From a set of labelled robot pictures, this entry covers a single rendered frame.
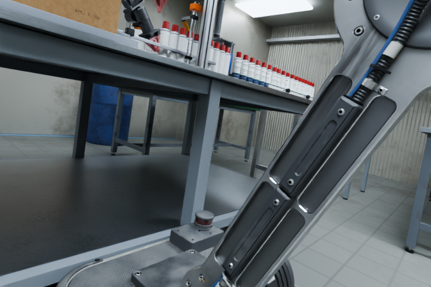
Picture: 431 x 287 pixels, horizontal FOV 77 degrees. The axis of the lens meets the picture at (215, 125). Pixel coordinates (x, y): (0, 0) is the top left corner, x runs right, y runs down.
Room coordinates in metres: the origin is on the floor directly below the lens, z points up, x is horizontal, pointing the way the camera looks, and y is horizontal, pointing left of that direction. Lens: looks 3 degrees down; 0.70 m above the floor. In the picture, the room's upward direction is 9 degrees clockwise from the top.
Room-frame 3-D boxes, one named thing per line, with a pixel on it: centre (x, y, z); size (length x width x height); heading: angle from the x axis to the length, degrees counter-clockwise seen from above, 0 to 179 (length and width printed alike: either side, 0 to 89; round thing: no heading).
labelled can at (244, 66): (1.84, -0.13, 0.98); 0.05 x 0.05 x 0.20
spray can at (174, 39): (1.39, 0.27, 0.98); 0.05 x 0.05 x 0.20
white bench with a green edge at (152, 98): (3.52, 0.29, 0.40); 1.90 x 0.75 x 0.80; 138
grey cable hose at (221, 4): (1.47, 0.07, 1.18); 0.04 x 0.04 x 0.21
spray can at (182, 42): (1.43, 0.24, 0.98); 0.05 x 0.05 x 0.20
